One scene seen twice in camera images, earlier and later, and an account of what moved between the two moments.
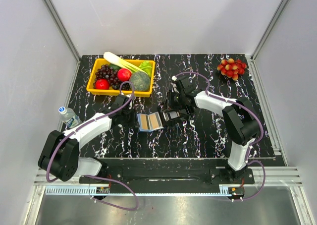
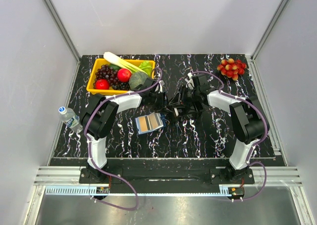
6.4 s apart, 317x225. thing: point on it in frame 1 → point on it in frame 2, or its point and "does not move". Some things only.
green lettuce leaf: x=146 y=66 does not move
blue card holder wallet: x=149 y=123 does not move
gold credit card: x=154 y=121 does not move
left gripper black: x=134 y=122 → x=164 y=105
